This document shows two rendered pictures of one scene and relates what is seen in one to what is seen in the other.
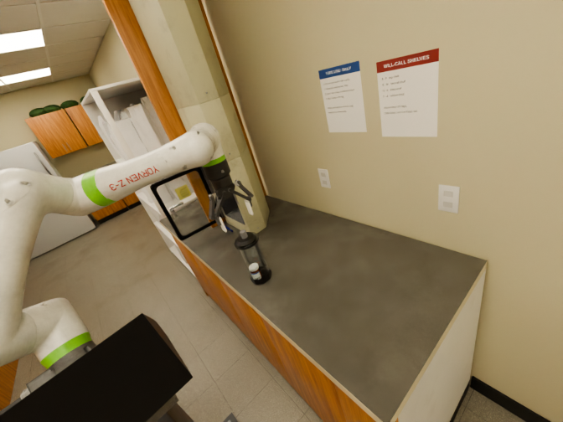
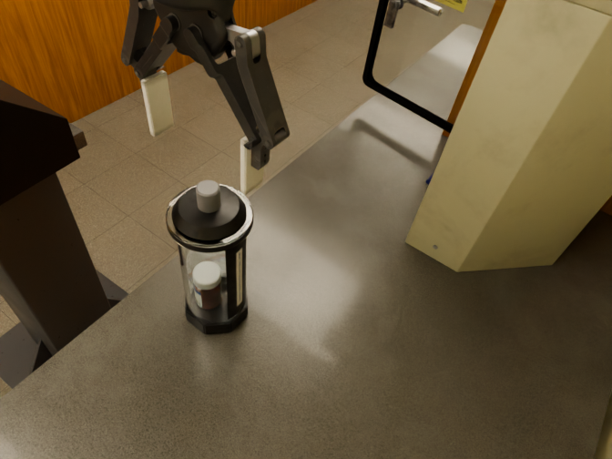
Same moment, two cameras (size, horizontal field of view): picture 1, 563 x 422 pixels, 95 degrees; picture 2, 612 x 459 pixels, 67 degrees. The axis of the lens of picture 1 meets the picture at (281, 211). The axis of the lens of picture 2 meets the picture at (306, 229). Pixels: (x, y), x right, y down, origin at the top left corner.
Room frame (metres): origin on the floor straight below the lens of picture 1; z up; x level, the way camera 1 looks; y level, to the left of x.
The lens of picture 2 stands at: (0.88, -0.21, 1.60)
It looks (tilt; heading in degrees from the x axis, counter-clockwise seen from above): 49 degrees down; 61
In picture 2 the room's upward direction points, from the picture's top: 9 degrees clockwise
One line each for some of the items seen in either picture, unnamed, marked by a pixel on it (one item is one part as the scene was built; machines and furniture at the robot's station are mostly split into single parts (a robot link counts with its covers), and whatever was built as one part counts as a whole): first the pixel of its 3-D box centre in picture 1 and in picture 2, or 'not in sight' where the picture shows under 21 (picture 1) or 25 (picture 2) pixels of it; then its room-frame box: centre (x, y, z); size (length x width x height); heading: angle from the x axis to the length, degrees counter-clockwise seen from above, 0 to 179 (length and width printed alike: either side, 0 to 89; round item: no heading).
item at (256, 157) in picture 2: not in sight; (268, 148); (1.00, 0.11, 1.32); 0.03 x 0.01 x 0.05; 122
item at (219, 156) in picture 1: (205, 143); not in sight; (0.94, 0.18, 1.60); 0.13 x 0.11 x 0.14; 175
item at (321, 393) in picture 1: (282, 287); not in sight; (1.35, 0.15, 0.45); 2.05 x 0.67 x 0.90; 32
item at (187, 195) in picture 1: (189, 203); (439, 27); (1.51, 0.53, 1.19); 0.30 x 0.01 x 0.40; 115
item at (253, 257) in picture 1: (253, 258); (213, 263); (0.95, 0.18, 1.06); 0.11 x 0.11 x 0.21
